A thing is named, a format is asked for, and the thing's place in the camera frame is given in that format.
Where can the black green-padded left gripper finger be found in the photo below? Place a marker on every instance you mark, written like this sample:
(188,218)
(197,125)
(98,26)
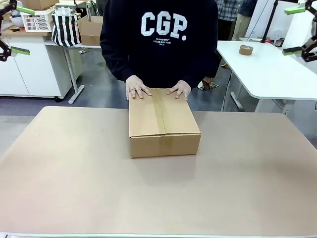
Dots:
(8,52)
(11,5)

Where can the black green-padded right gripper finger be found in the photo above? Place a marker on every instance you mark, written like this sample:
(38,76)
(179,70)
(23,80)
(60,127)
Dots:
(308,6)
(308,50)

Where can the brown cardboard shipping box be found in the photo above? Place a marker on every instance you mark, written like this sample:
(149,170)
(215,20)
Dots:
(163,124)

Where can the person's left forearm black sleeve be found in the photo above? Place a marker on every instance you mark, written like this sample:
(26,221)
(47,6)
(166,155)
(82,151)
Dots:
(205,62)

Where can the person's right forearm black sleeve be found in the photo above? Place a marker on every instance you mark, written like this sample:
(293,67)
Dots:
(116,59)

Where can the flat cardboard box on shelf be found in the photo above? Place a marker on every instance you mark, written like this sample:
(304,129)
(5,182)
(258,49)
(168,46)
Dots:
(39,3)

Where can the open cardboard box background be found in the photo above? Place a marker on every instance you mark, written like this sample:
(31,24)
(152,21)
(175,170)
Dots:
(91,29)

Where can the person's right hand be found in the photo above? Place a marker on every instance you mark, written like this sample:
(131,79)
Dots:
(135,86)

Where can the person's left hand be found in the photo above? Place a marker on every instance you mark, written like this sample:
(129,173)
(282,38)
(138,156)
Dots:
(180,89)

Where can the white bowl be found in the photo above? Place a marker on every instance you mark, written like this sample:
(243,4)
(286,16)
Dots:
(16,21)

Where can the white standing panel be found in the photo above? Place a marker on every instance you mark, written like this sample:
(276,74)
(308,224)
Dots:
(282,17)

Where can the white storage cabinet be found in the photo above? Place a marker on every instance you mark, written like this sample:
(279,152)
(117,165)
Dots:
(29,72)

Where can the white plastic mesh basket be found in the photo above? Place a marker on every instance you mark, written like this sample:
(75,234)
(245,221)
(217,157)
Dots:
(37,22)

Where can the black stand pole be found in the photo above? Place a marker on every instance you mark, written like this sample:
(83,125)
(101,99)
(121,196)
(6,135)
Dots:
(268,19)

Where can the white rounded work table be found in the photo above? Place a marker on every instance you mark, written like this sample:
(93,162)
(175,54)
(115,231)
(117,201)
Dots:
(267,72)

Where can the black white striped bag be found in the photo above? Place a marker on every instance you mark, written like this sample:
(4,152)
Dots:
(65,28)

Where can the brown packing tape roll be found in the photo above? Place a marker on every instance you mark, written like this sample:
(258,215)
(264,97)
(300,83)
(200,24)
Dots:
(245,50)

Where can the bystander in dark top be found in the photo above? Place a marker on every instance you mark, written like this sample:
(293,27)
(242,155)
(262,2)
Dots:
(244,17)

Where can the white desk grey leg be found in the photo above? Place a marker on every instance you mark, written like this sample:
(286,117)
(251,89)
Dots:
(74,74)

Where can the bystander in plaid shirt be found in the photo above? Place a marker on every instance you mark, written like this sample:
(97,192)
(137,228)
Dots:
(229,15)

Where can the black CGP sweatshirt torso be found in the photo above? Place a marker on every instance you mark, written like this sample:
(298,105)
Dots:
(161,37)

